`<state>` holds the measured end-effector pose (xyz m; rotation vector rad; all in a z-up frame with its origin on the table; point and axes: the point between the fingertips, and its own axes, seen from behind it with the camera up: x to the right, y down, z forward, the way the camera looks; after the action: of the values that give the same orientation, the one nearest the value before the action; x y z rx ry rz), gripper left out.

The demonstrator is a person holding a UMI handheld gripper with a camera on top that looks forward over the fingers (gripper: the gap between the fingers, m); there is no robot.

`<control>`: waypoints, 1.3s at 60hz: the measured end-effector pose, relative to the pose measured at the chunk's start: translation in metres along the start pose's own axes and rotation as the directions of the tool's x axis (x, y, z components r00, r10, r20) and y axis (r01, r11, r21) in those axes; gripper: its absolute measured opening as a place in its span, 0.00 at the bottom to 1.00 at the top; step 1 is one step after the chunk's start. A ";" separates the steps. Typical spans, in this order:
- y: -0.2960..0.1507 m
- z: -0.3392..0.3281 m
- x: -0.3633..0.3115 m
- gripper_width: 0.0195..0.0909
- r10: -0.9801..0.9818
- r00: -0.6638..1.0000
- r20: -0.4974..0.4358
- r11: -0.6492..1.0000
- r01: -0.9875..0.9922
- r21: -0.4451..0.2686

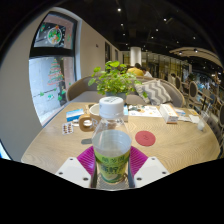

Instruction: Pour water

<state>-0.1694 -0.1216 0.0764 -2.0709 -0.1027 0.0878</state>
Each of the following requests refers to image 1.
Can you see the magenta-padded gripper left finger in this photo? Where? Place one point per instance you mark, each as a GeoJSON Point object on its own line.
{"type": "Point", "coordinates": [71, 168]}

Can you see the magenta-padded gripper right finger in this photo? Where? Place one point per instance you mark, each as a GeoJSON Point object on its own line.
{"type": "Point", "coordinates": [150, 168]}

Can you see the clear bottle with green label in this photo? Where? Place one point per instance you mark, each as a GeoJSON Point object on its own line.
{"type": "Point", "coordinates": [111, 150]}

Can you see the flat round red coaster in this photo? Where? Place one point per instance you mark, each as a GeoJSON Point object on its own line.
{"type": "Point", "coordinates": [145, 138]}

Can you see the pill blister pack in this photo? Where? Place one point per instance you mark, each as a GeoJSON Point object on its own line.
{"type": "Point", "coordinates": [67, 128]}

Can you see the flat blue white packet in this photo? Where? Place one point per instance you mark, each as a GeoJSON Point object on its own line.
{"type": "Point", "coordinates": [74, 115]}

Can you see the tan mug with white inside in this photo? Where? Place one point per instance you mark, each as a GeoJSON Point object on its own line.
{"type": "Point", "coordinates": [90, 116]}

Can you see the open white booklet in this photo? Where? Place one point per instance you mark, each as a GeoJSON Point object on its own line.
{"type": "Point", "coordinates": [145, 111]}

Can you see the white and orange box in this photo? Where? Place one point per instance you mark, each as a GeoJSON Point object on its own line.
{"type": "Point", "coordinates": [168, 114]}

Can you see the small blue white upright box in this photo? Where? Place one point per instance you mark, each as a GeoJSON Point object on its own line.
{"type": "Point", "coordinates": [126, 113]}

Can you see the white paper leaflet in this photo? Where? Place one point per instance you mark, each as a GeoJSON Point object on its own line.
{"type": "Point", "coordinates": [185, 118]}

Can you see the small blue white pack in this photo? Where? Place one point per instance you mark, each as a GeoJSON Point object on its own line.
{"type": "Point", "coordinates": [180, 112]}

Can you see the white napkin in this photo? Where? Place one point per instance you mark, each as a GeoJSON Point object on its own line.
{"type": "Point", "coordinates": [194, 118]}

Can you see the grey white chevron cushion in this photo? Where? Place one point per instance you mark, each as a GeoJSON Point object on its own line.
{"type": "Point", "coordinates": [155, 91]}

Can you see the curved grey sofa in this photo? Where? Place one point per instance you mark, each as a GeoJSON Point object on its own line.
{"type": "Point", "coordinates": [80, 91]}

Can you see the window with festive decals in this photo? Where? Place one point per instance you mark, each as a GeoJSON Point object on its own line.
{"type": "Point", "coordinates": [50, 83]}

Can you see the group of round-backed chairs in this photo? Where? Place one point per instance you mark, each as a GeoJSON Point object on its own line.
{"type": "Point", "coordinates": [193, 90]}

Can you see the green potted plant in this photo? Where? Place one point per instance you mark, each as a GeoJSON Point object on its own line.
{"type": "Point", "coordinates": [115, 80]}

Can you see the person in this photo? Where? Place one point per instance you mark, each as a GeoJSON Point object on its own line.
{"type": "Point", "coordinates": [146, 73]}
{"type": "Point", "coordinates": [136, 70]}

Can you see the white round pillar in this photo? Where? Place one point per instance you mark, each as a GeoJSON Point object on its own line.
{"type": "Point", "coordinates": [135, 56]}

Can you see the ceiling spot lights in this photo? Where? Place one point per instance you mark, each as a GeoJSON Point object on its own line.
{"type": "Point", "coordinates": [119, 10]}

